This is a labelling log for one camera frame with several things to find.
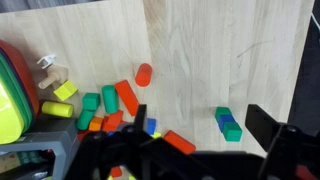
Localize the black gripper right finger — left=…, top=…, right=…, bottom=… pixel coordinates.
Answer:
left=245, top=103, right=303, bottom=159

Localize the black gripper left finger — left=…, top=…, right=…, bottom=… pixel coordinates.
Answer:
left=123, top=104, right=158, bottom=151

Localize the long red wooden block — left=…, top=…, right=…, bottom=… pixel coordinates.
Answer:
left=114, top=79, right=141, bottom=117
left=162, top=129, right=197, bottom=155

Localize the small yellow wooden block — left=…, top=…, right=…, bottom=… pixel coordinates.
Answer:
left=150, top=131, right=163, bottom=140

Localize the teal cylinder block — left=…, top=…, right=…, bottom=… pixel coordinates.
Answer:
left=222, top=121, right=244, bottom=143

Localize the natural wooden peg block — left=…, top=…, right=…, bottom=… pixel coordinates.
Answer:
left=37, top=64, right=69, bottom=90

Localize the green wooden cylinder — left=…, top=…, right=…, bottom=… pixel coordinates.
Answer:
left=101, top=84, right=120, bottom=115
left=76, top=109, right=96, bottom=131

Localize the red wooden cylinder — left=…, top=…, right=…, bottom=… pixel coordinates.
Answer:
left=134, top=62, right=154, bottom=88

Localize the orange wooden cube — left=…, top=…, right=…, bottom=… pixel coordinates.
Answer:
left=88, top=116, right=104, bottom=132

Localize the yellow wooden cube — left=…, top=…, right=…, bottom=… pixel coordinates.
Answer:
left=53, top=79, right=79, bottom=102

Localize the yellow wooden cylinder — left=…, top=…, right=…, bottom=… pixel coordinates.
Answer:
left=41, top=100, right=75, bottom=119

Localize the grey plastic bin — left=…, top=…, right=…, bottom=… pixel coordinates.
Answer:
left=0, top=118, right=81, bottom=180

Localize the white plastic clip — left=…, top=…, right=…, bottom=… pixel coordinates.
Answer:
left=36, top=54, right=57, bottom=70

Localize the green plastic bowl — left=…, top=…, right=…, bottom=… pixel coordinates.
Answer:
left=0, top=53, right=34, bottom=132

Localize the red plastic bowl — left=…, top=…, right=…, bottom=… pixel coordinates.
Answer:
left=0, top=39, right=41, bottom=122

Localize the yellow plastic bowl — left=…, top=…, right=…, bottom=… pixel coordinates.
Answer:
left=0, top=79, right=26, bottom=145

